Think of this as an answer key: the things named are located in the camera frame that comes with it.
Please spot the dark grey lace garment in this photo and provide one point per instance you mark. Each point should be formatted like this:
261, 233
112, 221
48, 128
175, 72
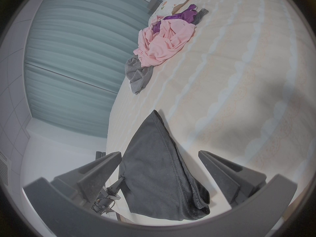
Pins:
200, 15

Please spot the pink garment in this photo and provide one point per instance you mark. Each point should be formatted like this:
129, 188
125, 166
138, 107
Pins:
165, 43

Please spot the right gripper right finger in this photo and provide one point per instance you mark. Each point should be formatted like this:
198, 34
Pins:
227, 176

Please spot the blue-green curtain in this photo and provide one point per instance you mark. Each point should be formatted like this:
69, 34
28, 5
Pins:
81, 33
69, 102

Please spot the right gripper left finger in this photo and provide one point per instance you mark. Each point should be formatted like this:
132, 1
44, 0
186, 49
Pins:
96, 176

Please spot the purple garment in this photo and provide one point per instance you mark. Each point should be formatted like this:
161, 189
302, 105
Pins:
185, 15

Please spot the grey bedside table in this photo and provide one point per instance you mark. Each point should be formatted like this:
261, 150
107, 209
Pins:
153, 4

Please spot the black long-sleeved top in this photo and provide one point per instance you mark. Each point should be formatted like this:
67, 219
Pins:
153, 169

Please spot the bed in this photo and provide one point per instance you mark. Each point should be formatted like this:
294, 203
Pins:
234, 70

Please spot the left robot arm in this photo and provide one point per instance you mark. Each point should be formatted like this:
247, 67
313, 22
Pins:
108, 194

